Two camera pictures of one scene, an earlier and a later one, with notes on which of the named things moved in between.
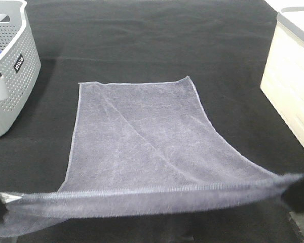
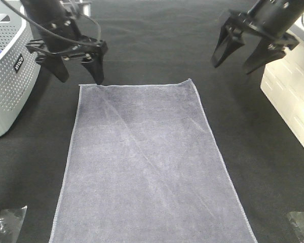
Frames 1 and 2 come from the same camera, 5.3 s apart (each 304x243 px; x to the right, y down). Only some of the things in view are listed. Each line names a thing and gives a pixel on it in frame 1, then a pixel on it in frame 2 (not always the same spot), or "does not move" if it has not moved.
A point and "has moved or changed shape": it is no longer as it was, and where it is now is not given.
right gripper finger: x=299 y=196 to x=231 y=38
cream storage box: x=288 y=82 does not move
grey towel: x=141 y=148 has moved or changed shape
